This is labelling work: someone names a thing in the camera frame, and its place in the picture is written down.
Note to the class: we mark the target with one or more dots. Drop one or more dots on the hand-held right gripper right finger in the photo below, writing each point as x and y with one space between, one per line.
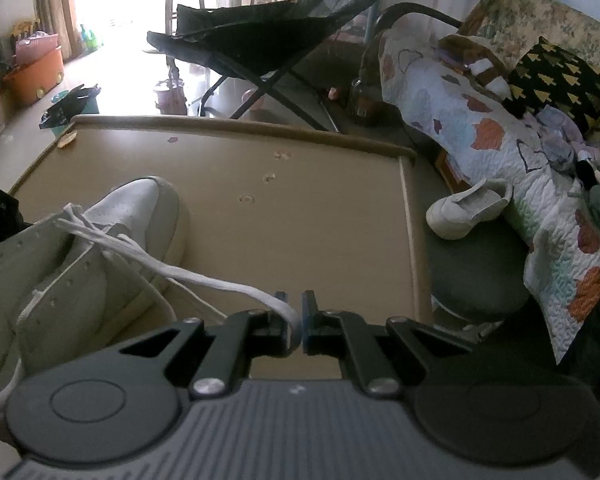
306 322

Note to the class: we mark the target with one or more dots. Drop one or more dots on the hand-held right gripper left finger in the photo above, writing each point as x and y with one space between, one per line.
280 332

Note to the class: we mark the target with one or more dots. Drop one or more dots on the white shoelace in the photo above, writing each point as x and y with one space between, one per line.
220 285

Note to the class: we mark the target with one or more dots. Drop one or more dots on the white sneaker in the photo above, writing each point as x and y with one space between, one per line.
130 205
467 210

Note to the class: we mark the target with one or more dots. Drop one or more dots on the round tan disc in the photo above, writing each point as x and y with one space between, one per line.
69 141

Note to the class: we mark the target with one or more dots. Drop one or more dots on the blue plastic cup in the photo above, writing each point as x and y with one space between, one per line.
57 96

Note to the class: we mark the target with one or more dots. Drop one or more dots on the black trash bag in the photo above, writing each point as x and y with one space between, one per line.
70 102

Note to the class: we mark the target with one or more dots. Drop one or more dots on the orange plastic tub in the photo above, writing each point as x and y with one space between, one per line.
35 77

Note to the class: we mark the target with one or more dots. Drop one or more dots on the pink plastic basket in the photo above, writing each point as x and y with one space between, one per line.
37 46

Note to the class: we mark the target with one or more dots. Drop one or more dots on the dark round stool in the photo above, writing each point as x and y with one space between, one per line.
475 270

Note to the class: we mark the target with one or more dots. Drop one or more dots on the yellow artificial flowers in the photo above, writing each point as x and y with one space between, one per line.
24 27

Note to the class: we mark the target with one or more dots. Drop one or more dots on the green plastic toy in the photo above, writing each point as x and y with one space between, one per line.
90 37

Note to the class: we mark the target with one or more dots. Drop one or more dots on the pink lidded container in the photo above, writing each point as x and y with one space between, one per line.
170 97

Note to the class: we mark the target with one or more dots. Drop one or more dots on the beige curtain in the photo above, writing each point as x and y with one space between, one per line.
50 5

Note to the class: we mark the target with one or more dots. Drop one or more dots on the brown glass jar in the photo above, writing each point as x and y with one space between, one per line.
362 102

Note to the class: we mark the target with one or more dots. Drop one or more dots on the pink ball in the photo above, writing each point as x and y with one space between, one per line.
254 97

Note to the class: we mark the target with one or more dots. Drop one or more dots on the patchwork quilt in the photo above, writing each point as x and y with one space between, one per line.
455 105

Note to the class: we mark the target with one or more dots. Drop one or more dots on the black folding chair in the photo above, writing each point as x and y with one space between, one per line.
260 25

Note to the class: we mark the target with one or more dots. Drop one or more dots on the pale lilac cloth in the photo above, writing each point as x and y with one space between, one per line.
560 140

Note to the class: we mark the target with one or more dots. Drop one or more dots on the black gold tree pillow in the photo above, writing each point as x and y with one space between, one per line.
560 85

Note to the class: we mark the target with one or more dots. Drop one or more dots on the floral sofa cover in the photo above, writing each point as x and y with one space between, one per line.
520 10

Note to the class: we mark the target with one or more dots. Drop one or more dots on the turned wooden post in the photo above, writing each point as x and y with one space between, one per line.
175 75

